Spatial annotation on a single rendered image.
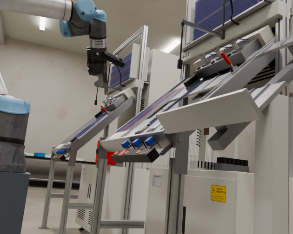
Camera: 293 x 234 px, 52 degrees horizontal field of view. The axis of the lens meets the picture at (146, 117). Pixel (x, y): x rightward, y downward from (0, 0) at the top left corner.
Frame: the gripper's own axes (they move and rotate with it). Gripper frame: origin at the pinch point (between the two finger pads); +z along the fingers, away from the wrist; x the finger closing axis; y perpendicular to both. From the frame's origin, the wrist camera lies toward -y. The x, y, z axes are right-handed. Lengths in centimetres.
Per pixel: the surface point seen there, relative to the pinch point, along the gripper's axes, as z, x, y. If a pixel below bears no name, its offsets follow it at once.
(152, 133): -0.3, 43.2, -11.4
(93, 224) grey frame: 67, 22, 11
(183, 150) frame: -2, 57, -18
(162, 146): 3.4, 46.5, -14.5
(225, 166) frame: 22, 42, -46
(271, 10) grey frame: -37, 10, -74
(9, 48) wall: 217, -801, 180
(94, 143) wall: 478, -640, -38
